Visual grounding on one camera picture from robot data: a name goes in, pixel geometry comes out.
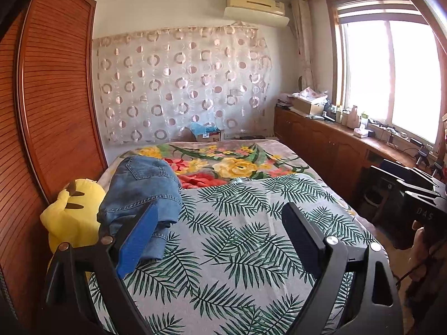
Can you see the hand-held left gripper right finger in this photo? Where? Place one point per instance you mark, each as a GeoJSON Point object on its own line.
{"type": "Point", "coordinates": [300, 233]}

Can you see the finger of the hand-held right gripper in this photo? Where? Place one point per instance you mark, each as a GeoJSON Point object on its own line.
{"type": "Point", "coordinates": [419, 189]}
{"type": "Point", "coordinates": [412, 172]}

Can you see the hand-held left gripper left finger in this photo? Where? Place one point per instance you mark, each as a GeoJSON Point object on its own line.
{"type": "Point", "coordinates": [134, 240]}

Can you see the blue denim pants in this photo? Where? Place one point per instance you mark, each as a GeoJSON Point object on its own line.
{"type": "Point", "coordinates": [139, 188]}

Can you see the person's right hand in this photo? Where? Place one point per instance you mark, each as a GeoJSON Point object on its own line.
{"type": "Point", "coordinates": [419, 251]}

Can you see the black waste bin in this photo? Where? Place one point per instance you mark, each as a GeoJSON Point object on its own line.
{"type": "Point", "coordinates": [372, 203]}

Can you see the leaf print bedsheet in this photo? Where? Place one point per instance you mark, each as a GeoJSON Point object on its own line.
{"type": "Point", "coordinates": [237, 251]}

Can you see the white tissue box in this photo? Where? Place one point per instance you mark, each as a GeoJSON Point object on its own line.
{"type": "Point", "coordinates": [360, 132]}

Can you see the yellow plush toy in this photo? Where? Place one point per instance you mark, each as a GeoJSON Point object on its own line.
{"type": "Point", "coordinates": [70, 216]}

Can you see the green capped bottle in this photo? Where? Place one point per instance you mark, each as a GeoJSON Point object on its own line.
{"type": "Point", "coordinates": [364, 120]}

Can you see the white plastic bottle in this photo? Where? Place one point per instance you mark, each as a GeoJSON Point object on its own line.
{"type": "Point", "coordinates": [354, 117]}

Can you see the long wooden cabinet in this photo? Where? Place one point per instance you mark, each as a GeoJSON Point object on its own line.
{"type": "Point", "coordinates": [321, 139]}

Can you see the floral blanket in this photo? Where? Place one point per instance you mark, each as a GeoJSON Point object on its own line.
{"type": "Point", "coordinates": [227, 160]}

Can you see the open cardboard box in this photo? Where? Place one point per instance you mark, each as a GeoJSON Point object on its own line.
{"type": "Point", "coordinates": [307, 105]}

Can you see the cardboard box with blue bag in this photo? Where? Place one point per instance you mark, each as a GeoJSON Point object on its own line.
{"type": "Point", "coordinates": [206, 133]}

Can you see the circle patterned curtain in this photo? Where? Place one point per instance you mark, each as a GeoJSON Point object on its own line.
{"type": "Point", "coordinates": [174, 87]}

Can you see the wooden slatted wardrobe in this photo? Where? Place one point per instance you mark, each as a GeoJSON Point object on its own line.
{"type": "Point", "coordinates": [45, 104]}

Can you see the beige window curtain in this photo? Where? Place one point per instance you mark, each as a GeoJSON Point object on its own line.
{"type": "Point", "coordinates": [303, 42]}

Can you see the wall air conditioner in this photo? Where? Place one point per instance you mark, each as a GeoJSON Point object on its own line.
{"type": "Point", "coordinates": [258, 10]}

